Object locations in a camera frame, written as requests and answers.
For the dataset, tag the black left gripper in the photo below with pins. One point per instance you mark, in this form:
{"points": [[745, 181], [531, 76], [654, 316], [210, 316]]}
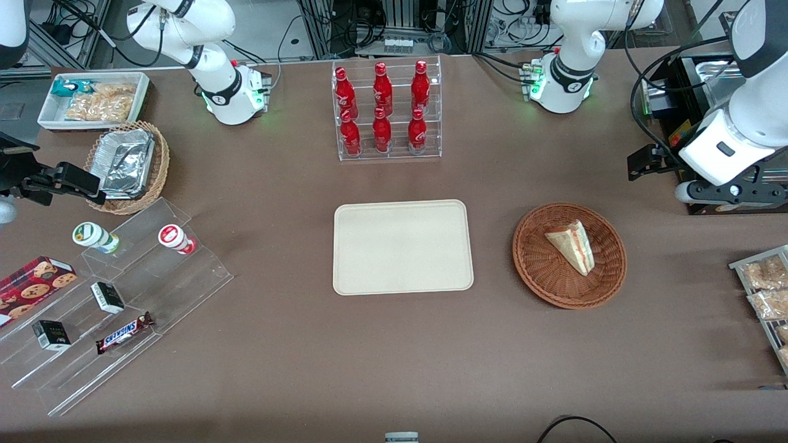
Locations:
{"points": [[668, 160]]}

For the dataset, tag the aluminium foil container stack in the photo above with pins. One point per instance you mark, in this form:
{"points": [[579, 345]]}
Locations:
{"points": [[126, 163]]}

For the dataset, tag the red cookie box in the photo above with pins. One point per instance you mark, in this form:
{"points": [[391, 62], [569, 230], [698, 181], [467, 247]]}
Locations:
{"points": [[34, 286]]}

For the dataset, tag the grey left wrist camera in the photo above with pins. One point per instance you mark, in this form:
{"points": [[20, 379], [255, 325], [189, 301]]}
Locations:
{"points": [[683, 192]]}

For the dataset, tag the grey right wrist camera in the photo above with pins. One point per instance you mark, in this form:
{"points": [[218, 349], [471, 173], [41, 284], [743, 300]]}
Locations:
{"points": [[6, 211]]}

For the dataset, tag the aluminium frame rack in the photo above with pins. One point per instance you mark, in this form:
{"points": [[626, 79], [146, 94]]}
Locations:
{"points": [[71, 34]]}

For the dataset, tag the red lid drink cup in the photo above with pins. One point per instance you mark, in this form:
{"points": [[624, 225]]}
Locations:
{"points": [[174, 237]]}

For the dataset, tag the light oval wicker basket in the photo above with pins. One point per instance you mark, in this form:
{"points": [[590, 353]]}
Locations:
{"points": [[161, 166]]}

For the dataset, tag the brown round wicker basket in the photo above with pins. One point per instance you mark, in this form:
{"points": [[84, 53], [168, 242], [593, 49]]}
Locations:
{"points": [[554, 283]]}

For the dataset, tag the green lid drink cup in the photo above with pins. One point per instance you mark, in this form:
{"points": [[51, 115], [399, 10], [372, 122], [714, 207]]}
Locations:
{"points": [[92, 235]]}

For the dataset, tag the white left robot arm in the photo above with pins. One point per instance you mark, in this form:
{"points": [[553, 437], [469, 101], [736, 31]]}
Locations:
{"points": [[572, 37]]}

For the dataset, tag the steel warmer pan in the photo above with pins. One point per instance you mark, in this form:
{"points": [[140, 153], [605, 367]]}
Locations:
{"points": [[717, 77]]}

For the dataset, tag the beige plastic tray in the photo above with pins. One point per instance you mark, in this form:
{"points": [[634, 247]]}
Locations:
{"points": [[403, 247]]}

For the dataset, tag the triangular sandwich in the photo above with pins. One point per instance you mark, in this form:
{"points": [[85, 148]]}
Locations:
{"points": [[574, 246]]}

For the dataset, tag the small black carton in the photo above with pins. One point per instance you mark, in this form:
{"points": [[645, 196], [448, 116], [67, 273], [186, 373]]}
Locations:
{"points": [[51, 335], [108, 297]]}

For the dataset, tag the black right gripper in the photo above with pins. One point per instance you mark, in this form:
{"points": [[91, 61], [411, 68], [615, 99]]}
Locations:
{"points": [[12, 165]]}

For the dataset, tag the clear acrylic bottle rack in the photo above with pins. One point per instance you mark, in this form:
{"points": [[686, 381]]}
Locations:
{"points": [[397, 147]]}

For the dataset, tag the red cola bottle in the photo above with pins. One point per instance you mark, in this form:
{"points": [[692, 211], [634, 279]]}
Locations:
{"points": [[417, 134], [381, 134], [345, 95], [420, 89], [350, 136], [382, 91]]}

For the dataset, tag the snickers chocolate bar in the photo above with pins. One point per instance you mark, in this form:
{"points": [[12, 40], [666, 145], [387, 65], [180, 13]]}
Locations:
{"points": [[123, 333]]}

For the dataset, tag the black food warmer cabinet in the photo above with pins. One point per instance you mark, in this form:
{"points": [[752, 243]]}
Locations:
{"points": [[683, 92]]}

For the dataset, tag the small grey device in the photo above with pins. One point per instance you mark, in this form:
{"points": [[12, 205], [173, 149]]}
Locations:
{"points": [[401, 437]]}

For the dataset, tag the clear bag of crackers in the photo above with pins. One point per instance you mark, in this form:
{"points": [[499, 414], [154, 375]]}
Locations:
{"points": [[101, 104]]}

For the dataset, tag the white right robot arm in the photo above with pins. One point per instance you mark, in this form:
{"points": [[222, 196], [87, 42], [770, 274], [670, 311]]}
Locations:
{"points": [[184, 31]]}

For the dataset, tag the clear acrylic stepped stand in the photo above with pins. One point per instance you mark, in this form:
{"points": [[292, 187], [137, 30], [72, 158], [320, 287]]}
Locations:
{"points": [[80, 375], [184, 289]]}

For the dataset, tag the teal snack packet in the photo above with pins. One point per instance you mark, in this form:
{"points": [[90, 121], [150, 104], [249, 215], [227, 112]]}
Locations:
{"points": [[66, 87]]}

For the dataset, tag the clear bag of fried snacks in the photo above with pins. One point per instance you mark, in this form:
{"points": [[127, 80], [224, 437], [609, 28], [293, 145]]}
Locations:
{"points": [[766, 274], [772, 304]]}

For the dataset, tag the white rectangular snack bin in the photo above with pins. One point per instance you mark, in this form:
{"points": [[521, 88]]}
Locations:
{"points": [[49, 114]]}

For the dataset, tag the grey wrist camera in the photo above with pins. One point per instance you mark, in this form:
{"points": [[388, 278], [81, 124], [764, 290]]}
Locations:
{"points": [[683, 192], [6, 211]]}

